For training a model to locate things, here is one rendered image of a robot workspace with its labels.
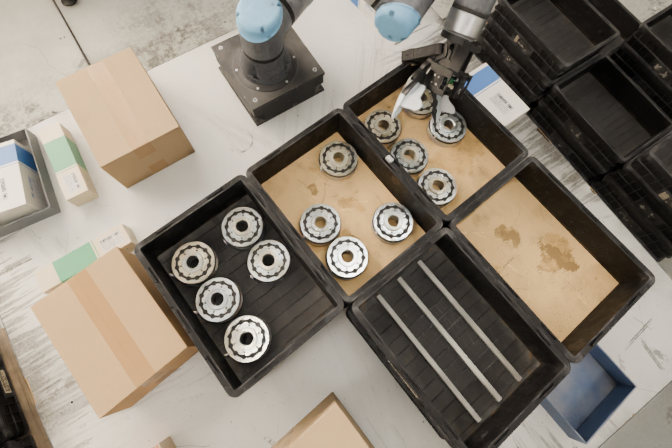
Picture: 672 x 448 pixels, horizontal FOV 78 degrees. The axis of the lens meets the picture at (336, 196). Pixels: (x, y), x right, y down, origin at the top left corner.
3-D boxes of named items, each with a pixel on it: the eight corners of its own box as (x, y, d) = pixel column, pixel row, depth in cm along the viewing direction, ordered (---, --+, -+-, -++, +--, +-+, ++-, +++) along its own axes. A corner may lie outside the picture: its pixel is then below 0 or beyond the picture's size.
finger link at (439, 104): (448, 131, 96) (449, 99, 89) (431, 119, 100) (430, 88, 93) (458, 124, 97) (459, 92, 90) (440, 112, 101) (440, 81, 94)
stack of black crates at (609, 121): (513, 126, 197) (552, 84, 165) (559, 97, 203) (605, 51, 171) (571, 193, 187) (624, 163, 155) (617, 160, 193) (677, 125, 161)
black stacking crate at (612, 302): (434, 236, 109) (447, 225, 98) (510, 172, 116) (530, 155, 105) (545, 362, 100) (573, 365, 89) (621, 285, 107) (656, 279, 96)
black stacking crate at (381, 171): (251, 188, 111) (244, 172, 100) (337, 128, 118) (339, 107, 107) (344, 308, 102) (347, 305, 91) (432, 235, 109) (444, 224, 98)
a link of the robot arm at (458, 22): (444, 3, 82) (467, 11, 87) (434, 26, 84) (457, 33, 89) (472, 15, 77) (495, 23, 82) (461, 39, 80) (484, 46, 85)
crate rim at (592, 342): (443, 226, 100) (446, 224, 97) (527, 157, 107) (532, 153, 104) (568, 366, 91) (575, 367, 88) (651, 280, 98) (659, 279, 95)
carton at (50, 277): (56, 295, 110) (42, 293, 105) (47, 276, 112) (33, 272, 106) (140, 246, 115) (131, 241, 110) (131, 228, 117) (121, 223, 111)
